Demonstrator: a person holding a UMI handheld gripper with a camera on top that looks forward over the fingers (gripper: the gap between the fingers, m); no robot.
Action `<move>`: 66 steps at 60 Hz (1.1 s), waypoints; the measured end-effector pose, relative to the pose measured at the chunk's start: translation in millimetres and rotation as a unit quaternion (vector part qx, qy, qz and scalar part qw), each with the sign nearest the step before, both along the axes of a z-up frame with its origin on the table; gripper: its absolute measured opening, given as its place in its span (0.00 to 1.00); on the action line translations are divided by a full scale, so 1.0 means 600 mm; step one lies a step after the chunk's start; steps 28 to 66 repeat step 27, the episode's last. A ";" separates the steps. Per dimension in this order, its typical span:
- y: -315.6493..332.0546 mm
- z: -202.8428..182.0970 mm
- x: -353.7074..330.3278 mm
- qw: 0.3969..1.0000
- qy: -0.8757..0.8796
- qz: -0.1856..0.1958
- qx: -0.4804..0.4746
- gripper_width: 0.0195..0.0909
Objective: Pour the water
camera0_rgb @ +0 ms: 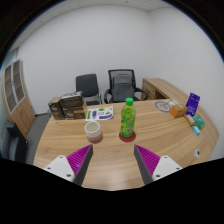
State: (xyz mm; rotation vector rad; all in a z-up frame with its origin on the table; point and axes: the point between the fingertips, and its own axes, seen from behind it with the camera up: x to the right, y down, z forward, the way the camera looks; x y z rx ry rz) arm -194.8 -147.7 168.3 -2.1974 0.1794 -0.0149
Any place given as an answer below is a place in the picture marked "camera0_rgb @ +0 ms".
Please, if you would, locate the black mesh office chair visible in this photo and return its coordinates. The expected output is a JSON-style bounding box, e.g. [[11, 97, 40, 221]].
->
[[103, 69, 149, 104]]

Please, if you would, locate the small blue packet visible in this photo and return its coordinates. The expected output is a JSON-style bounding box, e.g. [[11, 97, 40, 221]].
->
[[192, 125, 202, 136]]

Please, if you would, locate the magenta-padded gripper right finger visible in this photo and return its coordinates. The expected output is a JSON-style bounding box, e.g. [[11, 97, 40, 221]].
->
[[133, 144, 184, 186]]

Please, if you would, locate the small tan box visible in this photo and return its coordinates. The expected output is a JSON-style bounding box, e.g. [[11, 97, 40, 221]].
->
[[184, 114, 197, 127]]

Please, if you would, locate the grey backpack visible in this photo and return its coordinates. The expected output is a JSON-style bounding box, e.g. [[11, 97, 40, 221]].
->
[[112, 73, 134, 101]]

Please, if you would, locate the brown open-flap cardboard box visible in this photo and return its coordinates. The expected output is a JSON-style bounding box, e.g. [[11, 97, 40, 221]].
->
[[62, 101, 88, 120]]

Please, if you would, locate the wooden side desk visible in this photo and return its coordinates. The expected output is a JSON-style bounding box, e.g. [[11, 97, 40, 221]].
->
[[141, 77, 194, 108]]

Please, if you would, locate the dark armchair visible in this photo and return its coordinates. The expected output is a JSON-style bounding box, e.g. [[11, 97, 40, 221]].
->
[[1, 121, 29, 164]]

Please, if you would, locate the purple box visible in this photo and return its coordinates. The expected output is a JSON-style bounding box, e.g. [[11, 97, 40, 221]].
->
[[185, 92, 201, 117]]

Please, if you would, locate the white and pink cup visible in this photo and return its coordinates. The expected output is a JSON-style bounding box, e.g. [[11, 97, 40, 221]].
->
[[84, 120, 104, 145]]

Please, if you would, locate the green drink bottle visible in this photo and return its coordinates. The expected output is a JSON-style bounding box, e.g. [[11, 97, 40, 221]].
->
[[119, 97, 137, 139]]

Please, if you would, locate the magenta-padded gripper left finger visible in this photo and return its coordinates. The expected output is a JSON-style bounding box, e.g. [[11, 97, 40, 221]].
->
[[43, 143, 94, 187]]

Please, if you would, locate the green box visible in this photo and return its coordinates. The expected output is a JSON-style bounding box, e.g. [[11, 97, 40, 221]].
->
[[192, 114, 206, 130]]

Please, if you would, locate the white sticker sheet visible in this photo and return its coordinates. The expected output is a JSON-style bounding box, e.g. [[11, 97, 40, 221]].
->
[[85, 105, 115, 122]]

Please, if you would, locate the wooden shelf cabinet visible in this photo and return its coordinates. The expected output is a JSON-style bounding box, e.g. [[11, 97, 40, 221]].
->
[[0, 59, 36, 138]]

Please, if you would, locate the flat round red coaster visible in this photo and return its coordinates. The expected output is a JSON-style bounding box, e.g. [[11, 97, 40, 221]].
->
[[118, 130, 137, 143]]

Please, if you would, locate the dark cardboard box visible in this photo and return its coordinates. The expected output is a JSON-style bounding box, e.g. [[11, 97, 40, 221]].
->
[[60, 91, 84, 108]]

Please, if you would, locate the black padded chair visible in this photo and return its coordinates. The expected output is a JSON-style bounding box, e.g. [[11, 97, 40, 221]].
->
[[75, 73, 102, 106]]

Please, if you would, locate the orange box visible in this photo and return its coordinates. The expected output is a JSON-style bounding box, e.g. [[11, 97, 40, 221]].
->
[[169, 104, 189, 119]]

